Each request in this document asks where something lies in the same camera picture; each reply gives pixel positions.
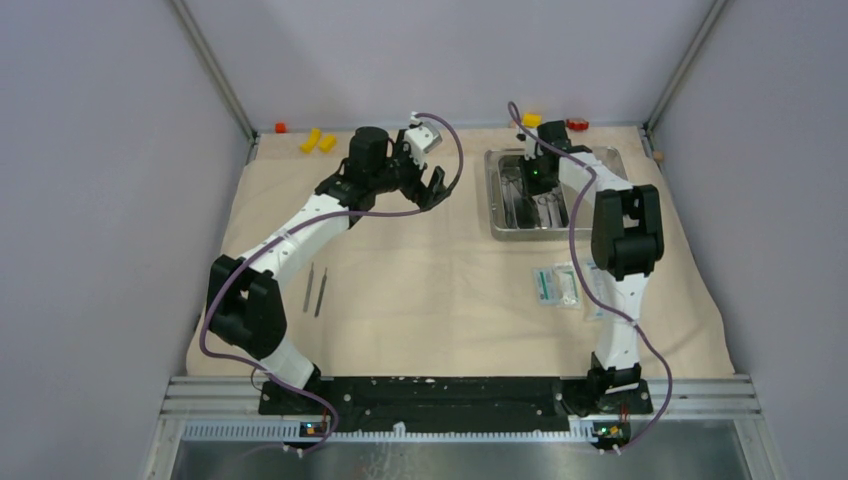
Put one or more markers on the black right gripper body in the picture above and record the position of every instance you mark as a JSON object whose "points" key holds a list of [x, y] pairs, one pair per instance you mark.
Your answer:
{"points": [[536, 183]]}

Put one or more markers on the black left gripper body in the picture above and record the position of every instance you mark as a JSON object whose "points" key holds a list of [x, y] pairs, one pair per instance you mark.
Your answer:
{"points": [[400, 173]]}

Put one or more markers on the steel forceps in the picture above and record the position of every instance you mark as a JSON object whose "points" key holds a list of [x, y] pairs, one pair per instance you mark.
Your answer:
{"points": [[548, 210]]}

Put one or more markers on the small steel instrument tray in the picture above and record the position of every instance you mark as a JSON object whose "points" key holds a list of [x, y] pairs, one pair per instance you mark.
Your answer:
{"points": [[510, 163]]}

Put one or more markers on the large steel tray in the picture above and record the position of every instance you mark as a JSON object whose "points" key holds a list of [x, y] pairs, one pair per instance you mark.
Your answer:
{"points": [[582, 223]]}

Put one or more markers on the beige wrapping cloth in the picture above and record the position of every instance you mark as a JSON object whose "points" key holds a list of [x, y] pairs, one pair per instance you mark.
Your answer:
{"points": [[437, 295]]}

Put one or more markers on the teal white sterile packet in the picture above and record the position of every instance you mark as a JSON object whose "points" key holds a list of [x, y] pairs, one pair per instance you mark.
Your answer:
{"points": [[547, 287]]}

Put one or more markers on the blue white sterile pouch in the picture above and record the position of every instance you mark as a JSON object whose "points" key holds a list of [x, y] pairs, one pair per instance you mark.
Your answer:
{"points": [[598, 288]]}

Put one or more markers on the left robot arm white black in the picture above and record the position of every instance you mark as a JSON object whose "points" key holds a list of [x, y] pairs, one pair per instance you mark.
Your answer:
{"points": [[245, 305]]}

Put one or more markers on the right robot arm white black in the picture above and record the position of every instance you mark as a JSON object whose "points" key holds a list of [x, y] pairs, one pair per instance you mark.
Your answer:
{"points": [[626, 243]]}

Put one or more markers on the yellow block at back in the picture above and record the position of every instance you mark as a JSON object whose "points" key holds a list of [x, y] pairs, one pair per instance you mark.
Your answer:
{"points": [[531, 121]]}

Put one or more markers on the yellow block left two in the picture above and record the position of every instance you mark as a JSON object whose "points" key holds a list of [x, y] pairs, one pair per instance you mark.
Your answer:
{"points": [[327, 143]]}

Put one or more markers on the red object at back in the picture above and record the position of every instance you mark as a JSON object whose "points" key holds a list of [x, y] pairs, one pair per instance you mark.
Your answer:
{"points": [[577, 124]]}

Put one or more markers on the yellow block left one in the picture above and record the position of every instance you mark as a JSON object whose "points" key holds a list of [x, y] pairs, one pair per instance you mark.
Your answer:
{"points": [[311, 141]]}

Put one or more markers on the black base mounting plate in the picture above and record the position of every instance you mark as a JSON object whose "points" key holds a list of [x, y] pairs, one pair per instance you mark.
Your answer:
{"points": [[452, 404]]}

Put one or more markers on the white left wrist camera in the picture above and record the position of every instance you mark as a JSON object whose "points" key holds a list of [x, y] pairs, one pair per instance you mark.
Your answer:
{"points": [[422, 137]]}

